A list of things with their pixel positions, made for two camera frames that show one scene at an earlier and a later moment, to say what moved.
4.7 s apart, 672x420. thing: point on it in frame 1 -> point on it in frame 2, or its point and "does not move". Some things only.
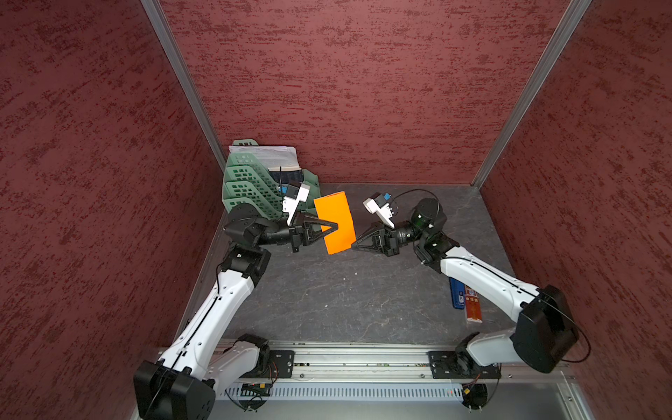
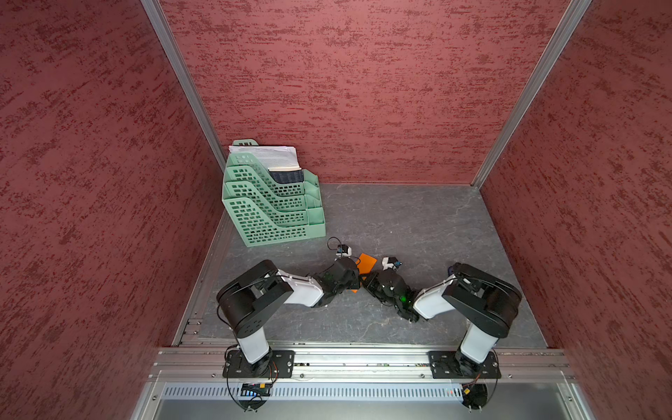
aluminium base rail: (367, 365) does not move
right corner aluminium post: (573, 17) does not move
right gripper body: (391, 241) -> (375, 288)
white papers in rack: (274, 157) does not move
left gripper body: (297, 235) -> (353, 283)
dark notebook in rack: (287, 176) does not move
